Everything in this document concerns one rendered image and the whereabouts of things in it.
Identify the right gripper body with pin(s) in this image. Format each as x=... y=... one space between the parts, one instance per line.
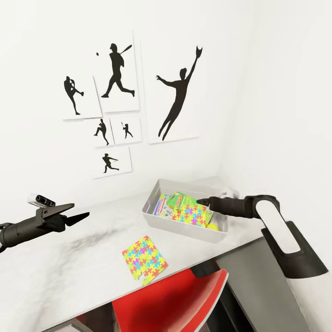
x=222 y=205

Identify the jigsaw puzzle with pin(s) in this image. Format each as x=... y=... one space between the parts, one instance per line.
x=143 y=257
x=191 y=214

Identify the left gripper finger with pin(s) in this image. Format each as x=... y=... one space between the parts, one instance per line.
x=49 y=212
x=69 y=221

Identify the tennis ball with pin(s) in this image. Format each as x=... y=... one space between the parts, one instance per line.
x=213 y=227

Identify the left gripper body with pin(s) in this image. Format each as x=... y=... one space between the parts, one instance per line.
x=33 y=227

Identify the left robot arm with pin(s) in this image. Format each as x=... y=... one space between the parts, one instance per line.
x=48 y=218

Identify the board game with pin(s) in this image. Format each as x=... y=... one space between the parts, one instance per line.
x=179 y=198
x=163 y=209

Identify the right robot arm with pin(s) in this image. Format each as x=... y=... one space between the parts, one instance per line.
x=307 y=276

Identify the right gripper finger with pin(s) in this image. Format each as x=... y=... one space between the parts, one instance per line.
x=205 y=201

